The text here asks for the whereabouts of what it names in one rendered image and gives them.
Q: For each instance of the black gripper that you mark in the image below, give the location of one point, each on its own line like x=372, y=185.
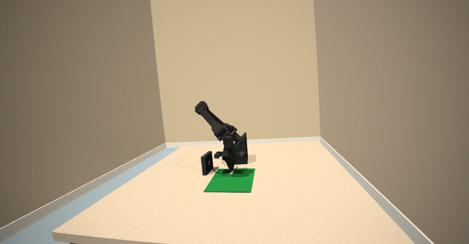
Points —
x=240, y=155

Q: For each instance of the green circuit board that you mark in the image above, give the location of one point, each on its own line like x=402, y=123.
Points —
x=239, y=180

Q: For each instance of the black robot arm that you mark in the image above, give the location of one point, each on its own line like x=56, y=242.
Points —
x=220, y=129

